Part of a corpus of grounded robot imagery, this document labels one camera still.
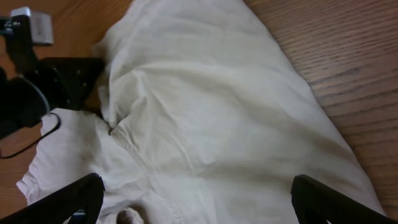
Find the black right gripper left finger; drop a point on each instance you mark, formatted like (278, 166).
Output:
(79, 202)

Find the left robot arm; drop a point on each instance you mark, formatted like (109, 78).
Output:
(22, 103)

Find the beige shorts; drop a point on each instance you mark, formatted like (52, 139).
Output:
(204, 120)

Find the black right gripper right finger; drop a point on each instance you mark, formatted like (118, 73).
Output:
(315, 202)

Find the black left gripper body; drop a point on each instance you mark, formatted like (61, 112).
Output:
(66, 82)

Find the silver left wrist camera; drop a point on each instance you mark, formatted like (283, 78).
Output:
(40, 25)

